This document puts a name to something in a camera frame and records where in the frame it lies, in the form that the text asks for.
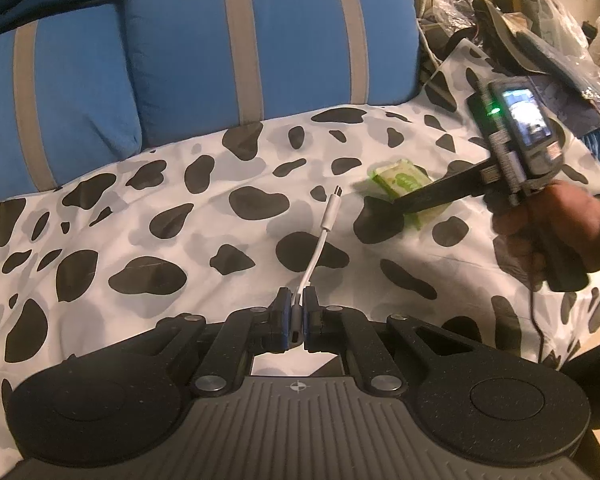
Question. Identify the blue grey-striped sofa cushion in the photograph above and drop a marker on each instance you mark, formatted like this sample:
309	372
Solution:
80	110
280	45

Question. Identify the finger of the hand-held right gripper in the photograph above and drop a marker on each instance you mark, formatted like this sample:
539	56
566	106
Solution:
445	190

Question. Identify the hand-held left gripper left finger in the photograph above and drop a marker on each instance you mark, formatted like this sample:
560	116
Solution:
283	320

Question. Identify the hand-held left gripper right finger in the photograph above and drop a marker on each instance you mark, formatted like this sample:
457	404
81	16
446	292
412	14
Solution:
310	320

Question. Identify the green tissue packet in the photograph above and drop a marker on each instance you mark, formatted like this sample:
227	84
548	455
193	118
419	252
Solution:
400	180

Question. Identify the person's right hand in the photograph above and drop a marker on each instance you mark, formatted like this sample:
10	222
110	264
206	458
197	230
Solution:
575	215

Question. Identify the cow-print blanket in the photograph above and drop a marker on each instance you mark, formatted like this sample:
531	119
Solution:
130	210

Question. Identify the clutter pile with bags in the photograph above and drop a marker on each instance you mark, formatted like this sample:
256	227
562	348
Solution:
530	25

